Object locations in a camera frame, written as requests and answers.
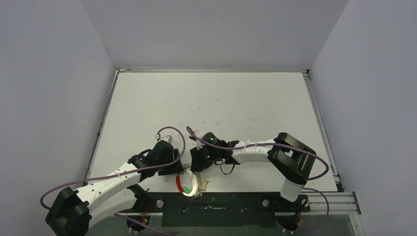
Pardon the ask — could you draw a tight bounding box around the metal keyring with red grip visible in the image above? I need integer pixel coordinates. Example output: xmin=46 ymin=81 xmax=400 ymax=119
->
xmin=176 ymin=164 xmax=203 ymax=198

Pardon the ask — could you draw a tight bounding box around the key with yellow tag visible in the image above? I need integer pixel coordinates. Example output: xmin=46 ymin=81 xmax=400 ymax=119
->
xmin=200 ymin=179 xmax=209 ymax=192

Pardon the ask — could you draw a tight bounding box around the key with green tag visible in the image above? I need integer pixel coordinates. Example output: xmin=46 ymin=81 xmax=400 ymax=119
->
xmin=182 ymin=186 xmax=192 ymax=194

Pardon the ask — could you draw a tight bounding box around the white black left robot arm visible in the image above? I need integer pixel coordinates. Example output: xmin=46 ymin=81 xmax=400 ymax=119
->
xmin=45 ymin=140 xmax=179 ymax=236

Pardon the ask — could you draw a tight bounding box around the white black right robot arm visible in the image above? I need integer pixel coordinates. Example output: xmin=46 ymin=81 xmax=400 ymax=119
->
xmin=190 ymin=132 xmax=316 ymax=211

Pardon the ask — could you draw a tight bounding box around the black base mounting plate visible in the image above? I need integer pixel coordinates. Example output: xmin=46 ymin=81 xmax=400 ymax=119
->
xmin=125 ymin=192 xmax=310 ymax=228

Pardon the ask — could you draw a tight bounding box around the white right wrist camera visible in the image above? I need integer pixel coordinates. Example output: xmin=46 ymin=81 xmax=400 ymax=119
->
xmin=190 ymin=131 xmax=204 ymax=149

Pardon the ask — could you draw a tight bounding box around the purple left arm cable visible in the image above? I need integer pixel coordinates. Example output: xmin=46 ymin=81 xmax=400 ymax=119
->
xmin=39 ymin=126 xmax=187 ymax=236

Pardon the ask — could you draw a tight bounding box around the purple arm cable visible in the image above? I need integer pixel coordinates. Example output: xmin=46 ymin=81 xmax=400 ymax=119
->
xmin=185 ymin=126 xmax=330 ymax=235
xmin=39 ymin=126 xmax=187 ymax=236

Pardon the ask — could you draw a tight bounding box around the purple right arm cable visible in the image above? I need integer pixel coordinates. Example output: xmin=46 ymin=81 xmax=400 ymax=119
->
xmin=185 ymin=126 xmax=330 ymax=235

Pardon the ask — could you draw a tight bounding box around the aluminium table frame rail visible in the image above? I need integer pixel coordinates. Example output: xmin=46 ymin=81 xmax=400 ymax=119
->
xmin=302 ymin=70 xmax=361 ymax=215

